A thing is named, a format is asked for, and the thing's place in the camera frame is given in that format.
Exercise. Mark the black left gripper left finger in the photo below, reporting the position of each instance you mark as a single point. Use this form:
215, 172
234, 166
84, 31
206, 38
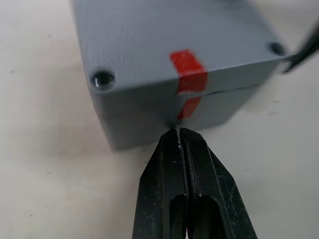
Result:
159, 184

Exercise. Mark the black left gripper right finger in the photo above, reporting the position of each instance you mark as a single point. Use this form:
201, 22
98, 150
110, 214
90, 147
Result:
214, 189

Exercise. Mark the grey plastic box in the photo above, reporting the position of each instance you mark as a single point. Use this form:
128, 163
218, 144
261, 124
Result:
149, 112

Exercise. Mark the black screw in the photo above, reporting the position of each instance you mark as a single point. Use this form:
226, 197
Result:
102, 78
276, 47

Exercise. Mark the grey plastic box lid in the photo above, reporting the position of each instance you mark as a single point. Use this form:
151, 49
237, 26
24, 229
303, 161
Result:
149, 37

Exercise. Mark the red tape strip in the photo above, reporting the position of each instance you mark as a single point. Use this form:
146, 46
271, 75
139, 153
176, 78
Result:
190, 72

